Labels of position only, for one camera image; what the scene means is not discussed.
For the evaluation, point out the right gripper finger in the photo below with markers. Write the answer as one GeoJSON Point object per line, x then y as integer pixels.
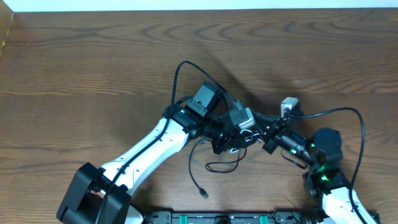
{"type": "Point", "coordinates": [266, 117]}
{"type": "Point", "coordinates": [266, 130]}

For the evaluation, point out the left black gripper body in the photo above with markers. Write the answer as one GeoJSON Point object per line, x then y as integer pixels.
{"type": "Point", "coordinates": [229, 137]}

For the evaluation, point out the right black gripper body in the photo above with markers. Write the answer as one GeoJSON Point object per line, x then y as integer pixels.
{"type": "Point", "coordinates": [280, 129]}

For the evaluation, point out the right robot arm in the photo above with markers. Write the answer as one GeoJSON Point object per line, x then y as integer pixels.
{"type": "Point", "coordinates": [324, 179]}

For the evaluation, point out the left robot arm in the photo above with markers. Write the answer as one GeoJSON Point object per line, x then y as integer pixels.
{"type": "Point", "coordinates": [103, 194]}

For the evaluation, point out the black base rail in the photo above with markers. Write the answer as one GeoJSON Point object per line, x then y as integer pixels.
{"type": "Point", "coordinates": [284, 216]}

